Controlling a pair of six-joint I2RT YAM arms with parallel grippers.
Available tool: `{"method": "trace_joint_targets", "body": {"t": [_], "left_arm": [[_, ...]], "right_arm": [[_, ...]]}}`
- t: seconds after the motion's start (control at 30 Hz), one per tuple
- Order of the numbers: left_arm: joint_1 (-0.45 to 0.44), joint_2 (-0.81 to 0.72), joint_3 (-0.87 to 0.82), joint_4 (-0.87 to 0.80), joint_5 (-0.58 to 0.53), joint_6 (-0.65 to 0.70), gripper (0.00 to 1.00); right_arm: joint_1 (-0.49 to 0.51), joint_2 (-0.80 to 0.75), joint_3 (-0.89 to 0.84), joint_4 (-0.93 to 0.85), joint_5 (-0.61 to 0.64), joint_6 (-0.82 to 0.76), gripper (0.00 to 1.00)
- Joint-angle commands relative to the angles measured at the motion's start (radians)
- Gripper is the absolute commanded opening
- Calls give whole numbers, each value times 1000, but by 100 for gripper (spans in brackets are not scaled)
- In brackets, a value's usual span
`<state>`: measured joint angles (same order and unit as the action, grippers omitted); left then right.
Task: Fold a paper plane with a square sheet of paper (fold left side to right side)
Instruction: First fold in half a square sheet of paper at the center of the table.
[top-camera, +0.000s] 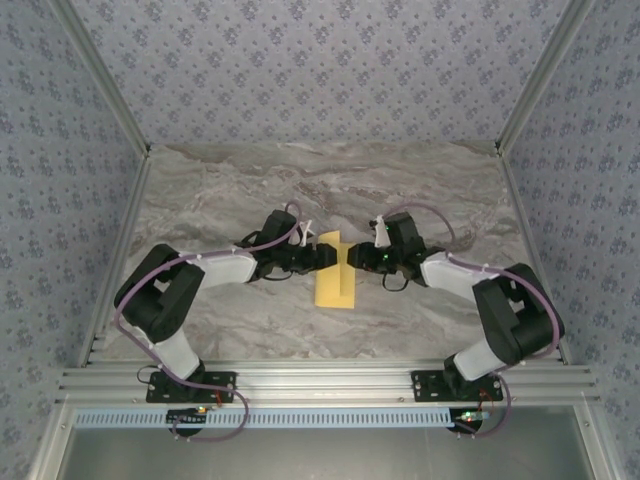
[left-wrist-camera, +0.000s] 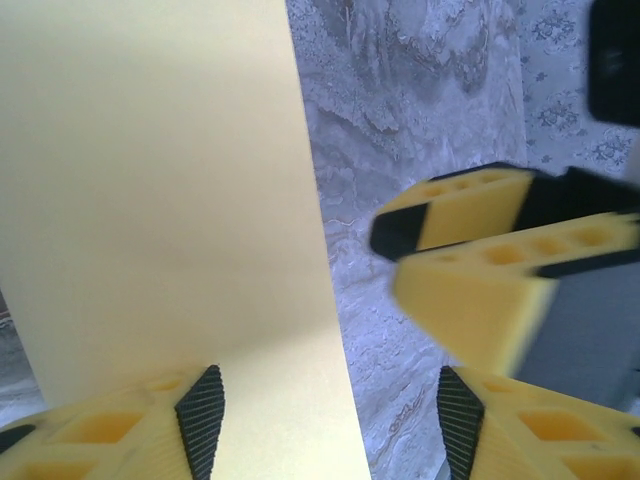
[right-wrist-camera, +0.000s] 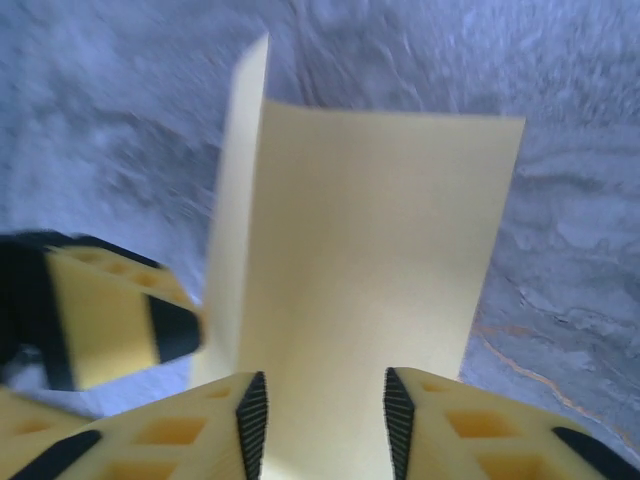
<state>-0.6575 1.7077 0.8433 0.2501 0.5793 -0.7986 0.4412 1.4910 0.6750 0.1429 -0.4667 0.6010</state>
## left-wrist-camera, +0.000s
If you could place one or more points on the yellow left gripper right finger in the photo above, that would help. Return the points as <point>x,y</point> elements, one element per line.
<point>540,440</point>

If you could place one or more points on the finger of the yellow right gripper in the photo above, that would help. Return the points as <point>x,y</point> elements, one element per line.
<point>470,210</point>
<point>475,310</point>

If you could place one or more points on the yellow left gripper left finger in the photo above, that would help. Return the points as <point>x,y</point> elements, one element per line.
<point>100,440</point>

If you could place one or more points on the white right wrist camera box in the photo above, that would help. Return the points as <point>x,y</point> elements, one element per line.
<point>632,160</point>

